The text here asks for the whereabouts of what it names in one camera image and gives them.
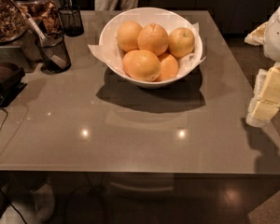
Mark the glass jar of nuts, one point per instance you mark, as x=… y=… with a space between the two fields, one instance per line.
x=12 y=24

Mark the black mesh cup front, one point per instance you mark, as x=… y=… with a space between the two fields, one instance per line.
x=54 y=53

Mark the black mesh cup back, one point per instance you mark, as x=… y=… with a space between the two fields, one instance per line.
x=71 y=20

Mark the white paper liner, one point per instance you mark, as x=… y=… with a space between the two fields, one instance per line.
x=150 y=52

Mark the glass jar of snacks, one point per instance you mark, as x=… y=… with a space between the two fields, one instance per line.
x=43 y=10

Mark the dark tray device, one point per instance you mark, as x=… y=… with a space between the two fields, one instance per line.
x=10 y=82

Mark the orange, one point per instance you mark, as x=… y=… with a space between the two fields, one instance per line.
x=181 y=42
x=169 y=67
x=154 y=38
x=127 y=35
x=141 y=65

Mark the white ceramic bowl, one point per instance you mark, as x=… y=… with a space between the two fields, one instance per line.
x=151 y=16

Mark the metal scoop with handle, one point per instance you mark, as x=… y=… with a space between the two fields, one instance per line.
x=37 y=26

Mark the white shoe under table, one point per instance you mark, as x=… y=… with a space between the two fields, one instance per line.
x=44 y=203

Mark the black mesh cup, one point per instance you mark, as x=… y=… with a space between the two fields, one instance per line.
x=71 y=20
x=54 y=53

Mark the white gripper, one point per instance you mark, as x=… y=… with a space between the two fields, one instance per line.
x=278 y=34

